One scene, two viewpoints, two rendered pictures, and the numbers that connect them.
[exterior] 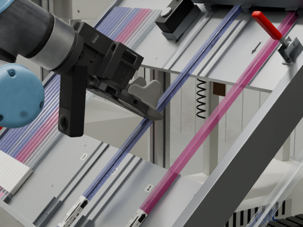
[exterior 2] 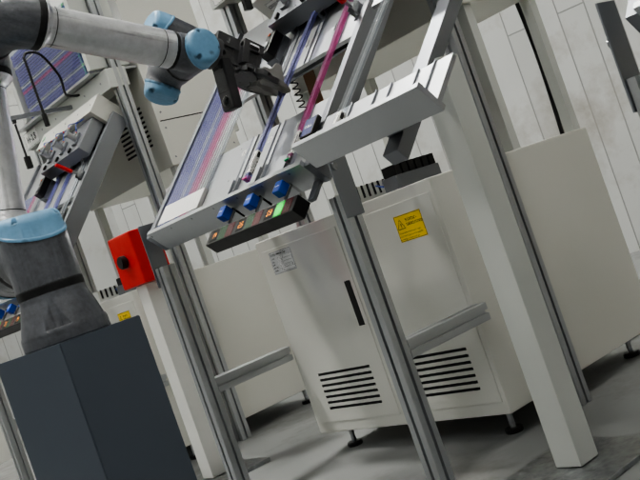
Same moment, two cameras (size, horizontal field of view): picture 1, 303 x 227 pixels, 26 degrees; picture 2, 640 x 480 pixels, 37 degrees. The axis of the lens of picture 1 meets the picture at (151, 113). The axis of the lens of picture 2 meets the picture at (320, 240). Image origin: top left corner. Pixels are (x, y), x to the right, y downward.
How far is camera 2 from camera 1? 1.30 m
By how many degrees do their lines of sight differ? 14
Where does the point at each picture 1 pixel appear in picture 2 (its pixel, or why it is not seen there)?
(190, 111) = not seen: hidden behind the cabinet
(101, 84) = (243, 66)
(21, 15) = (181, 26)
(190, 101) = not seen: hidden behind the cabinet
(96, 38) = (230, 40)
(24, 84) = (206, 35)
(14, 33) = not seen: hidden behind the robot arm
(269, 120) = (357, 45)
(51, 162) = (220, 175)
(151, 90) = (276, 70)
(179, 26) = (278, 51)
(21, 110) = (210, 50)
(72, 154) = (234, 159)
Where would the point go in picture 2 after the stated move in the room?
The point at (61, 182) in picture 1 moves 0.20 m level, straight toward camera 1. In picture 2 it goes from (233, 174) to (249, 160)
